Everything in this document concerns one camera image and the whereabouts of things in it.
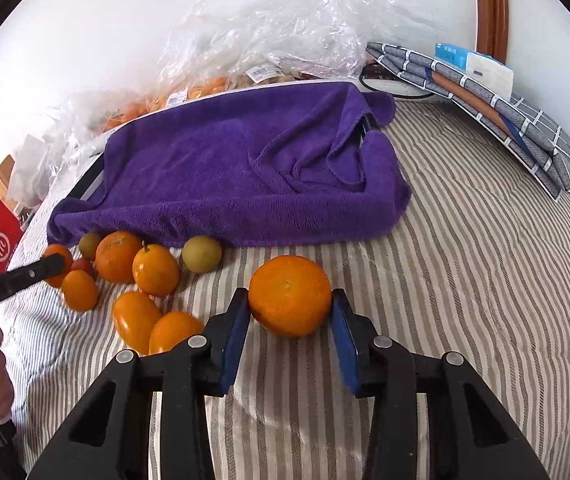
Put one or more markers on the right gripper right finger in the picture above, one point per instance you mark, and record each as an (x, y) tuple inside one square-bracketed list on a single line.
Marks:
[(470, 433)]

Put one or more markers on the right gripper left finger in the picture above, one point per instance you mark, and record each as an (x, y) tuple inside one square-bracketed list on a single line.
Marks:
[(106, 435)]

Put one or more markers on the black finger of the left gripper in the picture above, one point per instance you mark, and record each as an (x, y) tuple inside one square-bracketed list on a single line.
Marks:
[(22, 278)]

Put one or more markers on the small orange with stem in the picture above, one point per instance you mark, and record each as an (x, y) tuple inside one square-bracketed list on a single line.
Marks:
[(155, 271)]

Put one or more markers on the large orange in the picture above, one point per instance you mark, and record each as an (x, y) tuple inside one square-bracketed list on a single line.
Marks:
[(290, 296)]

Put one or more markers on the leftmost orange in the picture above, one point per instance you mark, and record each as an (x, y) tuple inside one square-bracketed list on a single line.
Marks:
[(58, 261)]

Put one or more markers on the small red fruit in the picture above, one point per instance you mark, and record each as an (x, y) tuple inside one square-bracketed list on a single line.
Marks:
[(85, 265)]

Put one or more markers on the small orange front left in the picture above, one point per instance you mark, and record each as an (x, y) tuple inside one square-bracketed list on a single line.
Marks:
[(80, 291)]

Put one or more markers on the small greenish fruit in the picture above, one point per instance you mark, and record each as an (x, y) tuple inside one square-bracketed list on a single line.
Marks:
[(88, 245)]

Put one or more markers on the medium orange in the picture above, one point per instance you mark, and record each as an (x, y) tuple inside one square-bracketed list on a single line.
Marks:
[(114, 257)]

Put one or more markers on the white plastic bag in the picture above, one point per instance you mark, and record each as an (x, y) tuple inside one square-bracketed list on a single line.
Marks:
[(32, 173)]

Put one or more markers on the oblong orange fruit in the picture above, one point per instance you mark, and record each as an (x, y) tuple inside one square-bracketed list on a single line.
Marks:
[(171, 329), (135, 315)]

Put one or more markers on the brown cardboard box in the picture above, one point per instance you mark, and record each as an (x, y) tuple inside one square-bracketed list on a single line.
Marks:
[(5, 172)]

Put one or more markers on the oblong orange fruit right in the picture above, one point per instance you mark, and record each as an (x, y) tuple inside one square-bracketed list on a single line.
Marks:
[(171, 329)]

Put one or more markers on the green-yellow round fruit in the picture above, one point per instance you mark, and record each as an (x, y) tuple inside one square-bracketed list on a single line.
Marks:
[(201, 254)]

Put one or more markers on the striped quilt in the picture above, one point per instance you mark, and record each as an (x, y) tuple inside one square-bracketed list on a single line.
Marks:
[(479, 263)]

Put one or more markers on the purple towel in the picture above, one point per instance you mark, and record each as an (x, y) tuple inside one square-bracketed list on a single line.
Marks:
[(298, 164)]

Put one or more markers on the folded grey checked cloth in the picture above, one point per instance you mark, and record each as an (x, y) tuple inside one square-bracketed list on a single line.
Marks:
[(533, 137)]

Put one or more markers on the clear plastic fruit bags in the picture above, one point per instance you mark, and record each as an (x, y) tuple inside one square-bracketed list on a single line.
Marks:
[(213, 50)]

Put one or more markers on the blue white tissue box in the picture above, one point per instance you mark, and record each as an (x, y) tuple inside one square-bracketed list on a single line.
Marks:
[(493, 74)]

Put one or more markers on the brown wooden door frame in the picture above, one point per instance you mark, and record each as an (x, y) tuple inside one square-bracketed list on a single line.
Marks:
[(492, 34)]

